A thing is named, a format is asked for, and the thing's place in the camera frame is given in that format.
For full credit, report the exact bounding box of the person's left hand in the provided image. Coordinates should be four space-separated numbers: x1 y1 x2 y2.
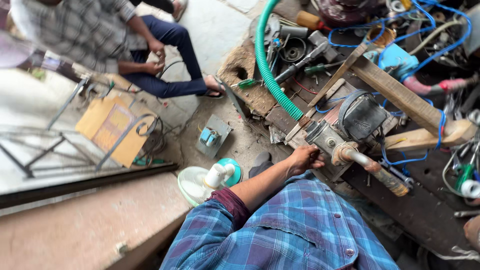
286 145 326 177

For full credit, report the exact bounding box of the grey water pump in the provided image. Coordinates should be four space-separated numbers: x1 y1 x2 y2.
305 90 399 166

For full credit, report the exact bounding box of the person's grey shoe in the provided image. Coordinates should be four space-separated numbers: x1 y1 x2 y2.
248 151 275 179

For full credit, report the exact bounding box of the person's blue plaid shirt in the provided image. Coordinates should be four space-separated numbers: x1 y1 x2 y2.
160 170 401 270

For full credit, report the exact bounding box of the rusty metal pipe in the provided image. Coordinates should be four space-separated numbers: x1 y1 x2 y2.
332 142 410 197

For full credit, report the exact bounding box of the thin wooden slat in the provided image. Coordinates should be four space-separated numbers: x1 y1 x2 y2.
307 42 369 108

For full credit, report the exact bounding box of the white and teal table fan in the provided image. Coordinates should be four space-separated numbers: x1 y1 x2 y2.
177 157 243 207

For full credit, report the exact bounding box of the small green screwdriver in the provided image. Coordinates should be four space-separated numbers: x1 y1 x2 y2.
230 78 260 90

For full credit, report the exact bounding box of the steel wrench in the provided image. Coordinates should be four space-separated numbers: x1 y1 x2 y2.
378 158 415 191

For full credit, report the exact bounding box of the wooden block with hole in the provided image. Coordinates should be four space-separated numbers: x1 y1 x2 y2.
217 44 278 118

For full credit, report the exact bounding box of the black round motor part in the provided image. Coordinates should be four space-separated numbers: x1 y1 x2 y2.
279 37 308 63

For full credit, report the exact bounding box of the thick wooden beam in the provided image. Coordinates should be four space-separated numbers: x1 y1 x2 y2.
350 55 478 152

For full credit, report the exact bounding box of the blue motor housing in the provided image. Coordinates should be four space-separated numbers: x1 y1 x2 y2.
363 43 419 82

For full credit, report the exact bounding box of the brown tape roll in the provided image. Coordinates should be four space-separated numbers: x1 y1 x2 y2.
365 25 397 48

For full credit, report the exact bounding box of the maroon motor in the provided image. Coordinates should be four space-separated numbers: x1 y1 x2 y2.
318 0 380 28

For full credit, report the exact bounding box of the green plastic spool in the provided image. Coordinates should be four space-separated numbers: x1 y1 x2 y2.
454 164 476 191

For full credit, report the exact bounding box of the white tape roll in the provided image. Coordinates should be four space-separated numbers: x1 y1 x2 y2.
460 179 480 200

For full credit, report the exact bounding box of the brown cardboard piece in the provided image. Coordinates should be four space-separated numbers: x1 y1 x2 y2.
75 93 159 168

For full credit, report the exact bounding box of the grey plate with blue switch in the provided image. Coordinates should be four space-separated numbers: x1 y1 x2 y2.
195 114 233 159

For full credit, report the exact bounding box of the green handled screwdriver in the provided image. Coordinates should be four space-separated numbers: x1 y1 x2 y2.
304 61 346 76

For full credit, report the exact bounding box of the black handled tool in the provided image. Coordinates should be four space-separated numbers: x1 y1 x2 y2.
275 41 329 85

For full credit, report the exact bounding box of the green corrugated hose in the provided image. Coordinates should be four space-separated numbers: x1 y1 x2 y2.
254 0 305 121

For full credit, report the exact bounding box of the orange handled tool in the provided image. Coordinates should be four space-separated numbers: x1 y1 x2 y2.
296 10 333 32

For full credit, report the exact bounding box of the pink hose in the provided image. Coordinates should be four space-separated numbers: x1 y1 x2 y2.
403 74 480 97

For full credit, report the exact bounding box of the curved black metal strap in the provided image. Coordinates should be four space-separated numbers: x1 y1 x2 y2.
95 113 161 172

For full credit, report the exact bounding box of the long blue wire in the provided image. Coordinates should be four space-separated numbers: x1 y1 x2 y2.
314 0 472 166

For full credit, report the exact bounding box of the heap of wires and parts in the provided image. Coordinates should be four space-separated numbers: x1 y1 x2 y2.
386 0 480 76

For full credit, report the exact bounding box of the black metal frame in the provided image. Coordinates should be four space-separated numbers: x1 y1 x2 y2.
0 127 179 209

